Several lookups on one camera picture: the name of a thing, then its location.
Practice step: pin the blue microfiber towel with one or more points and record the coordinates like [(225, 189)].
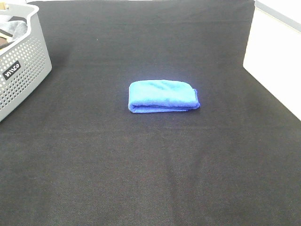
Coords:
[(160, 96)]

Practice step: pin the black tablecloth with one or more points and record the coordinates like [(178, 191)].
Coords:
[(72, 154)]

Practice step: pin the white storage box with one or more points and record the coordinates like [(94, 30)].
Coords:
[(273, 51)]

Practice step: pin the grey perforated laundry basket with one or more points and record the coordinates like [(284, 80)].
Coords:
[(25, 63)]

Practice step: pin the grey towel in basket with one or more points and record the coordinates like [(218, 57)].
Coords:
[(17, 28)]

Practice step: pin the yellow towel in basket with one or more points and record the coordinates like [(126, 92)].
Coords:
[(5, 35)]

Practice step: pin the brown towel in basket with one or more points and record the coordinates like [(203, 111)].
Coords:
[(4, 43)]

